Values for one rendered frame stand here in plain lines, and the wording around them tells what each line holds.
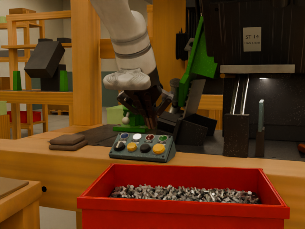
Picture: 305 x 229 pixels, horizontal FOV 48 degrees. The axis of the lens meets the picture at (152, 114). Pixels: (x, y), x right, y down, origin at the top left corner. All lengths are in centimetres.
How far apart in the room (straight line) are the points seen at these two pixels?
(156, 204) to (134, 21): 30
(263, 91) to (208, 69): 22
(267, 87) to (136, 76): 61
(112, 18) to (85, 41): 98
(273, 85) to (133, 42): 63
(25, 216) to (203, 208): 47
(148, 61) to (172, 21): 79
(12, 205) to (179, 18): 95
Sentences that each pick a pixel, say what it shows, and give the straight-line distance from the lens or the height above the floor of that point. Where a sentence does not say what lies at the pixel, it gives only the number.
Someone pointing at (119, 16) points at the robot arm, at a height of 120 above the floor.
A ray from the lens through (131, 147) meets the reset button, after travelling 85.
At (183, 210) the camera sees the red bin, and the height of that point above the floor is 91.
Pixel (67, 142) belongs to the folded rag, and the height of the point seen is 92.
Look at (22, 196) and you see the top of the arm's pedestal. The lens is 84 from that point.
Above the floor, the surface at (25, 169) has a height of 85.
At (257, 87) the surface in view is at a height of 107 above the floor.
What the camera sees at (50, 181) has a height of 83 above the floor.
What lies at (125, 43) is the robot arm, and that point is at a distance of 63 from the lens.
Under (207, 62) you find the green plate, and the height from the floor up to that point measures 114.
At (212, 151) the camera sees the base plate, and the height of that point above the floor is 90.
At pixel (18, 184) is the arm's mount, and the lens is 86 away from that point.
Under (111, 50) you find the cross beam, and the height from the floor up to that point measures 122.
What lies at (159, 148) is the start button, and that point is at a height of 93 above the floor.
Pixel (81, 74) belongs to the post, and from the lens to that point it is 158.
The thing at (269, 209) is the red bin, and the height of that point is 92.
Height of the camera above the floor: 111
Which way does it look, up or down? 6 degrees down
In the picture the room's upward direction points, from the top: straight up
